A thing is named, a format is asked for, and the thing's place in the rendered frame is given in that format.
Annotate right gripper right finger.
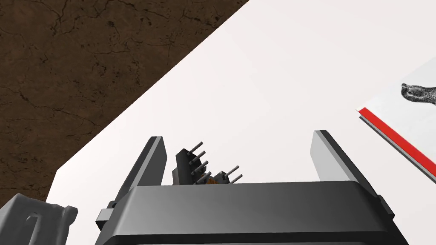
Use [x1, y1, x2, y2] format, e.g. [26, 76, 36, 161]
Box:
[310, 130, 378, 197]

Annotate grey angular object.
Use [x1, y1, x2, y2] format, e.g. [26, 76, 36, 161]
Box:
[0, 193, 79, 245]

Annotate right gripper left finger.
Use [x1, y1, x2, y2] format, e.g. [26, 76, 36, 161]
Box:
[114, 136, 168, 203]

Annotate white book with red spine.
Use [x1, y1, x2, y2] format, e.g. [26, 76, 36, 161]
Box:
[356, 57, 436, 185]

